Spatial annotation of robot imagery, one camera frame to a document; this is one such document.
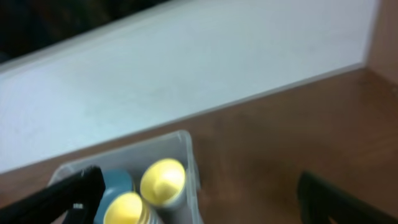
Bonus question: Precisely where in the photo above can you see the yellow cup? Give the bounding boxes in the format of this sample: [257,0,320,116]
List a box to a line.
[103,192,151,224]

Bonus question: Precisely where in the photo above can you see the clear plastic storage container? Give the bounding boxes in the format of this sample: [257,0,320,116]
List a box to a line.
[48,130,203,224]

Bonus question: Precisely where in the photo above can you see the dark blue bowl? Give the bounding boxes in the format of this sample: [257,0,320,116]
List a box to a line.
[93,169,135,224]

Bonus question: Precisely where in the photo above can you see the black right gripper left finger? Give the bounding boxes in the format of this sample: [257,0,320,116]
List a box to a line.
[1,166,106,223]

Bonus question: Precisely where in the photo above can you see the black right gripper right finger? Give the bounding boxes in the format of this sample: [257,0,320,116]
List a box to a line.
[297,171,397,224]

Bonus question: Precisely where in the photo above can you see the yellow small bowl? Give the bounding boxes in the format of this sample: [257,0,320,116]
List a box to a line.
[140,158,187,208]

